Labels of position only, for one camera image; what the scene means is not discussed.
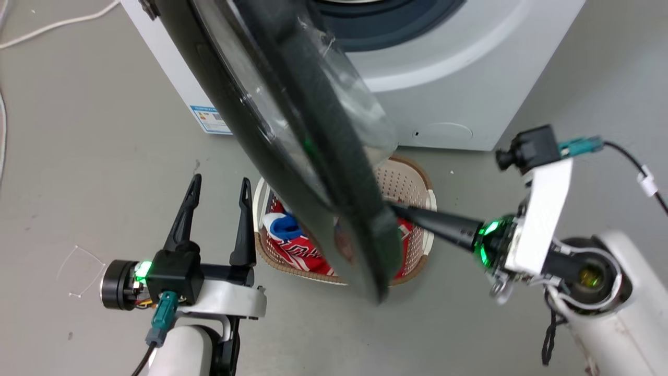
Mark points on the black glass washing machine door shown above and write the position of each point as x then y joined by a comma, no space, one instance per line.
292,136

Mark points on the grey rubber drum door seal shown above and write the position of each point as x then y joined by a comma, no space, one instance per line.
386,26

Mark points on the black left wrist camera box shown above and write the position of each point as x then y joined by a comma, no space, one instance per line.
175,274

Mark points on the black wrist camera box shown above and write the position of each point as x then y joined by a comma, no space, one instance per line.
532,147
175,274

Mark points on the blue and white garment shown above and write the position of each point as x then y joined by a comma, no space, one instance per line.
282,224

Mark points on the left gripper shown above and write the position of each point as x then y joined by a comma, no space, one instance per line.
121,284

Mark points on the white washing machine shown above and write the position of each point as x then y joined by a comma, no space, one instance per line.
449,89

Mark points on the blue white energy label sticker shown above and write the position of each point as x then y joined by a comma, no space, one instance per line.
209,119

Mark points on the beige perforated laundry basket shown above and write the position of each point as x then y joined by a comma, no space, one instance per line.
404,183

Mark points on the red printed garment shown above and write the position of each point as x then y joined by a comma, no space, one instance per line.
300,256

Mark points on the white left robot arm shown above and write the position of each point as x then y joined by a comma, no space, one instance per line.
180,350

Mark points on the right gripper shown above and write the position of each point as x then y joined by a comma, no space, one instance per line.
543,219

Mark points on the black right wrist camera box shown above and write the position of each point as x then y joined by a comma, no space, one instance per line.
532,147

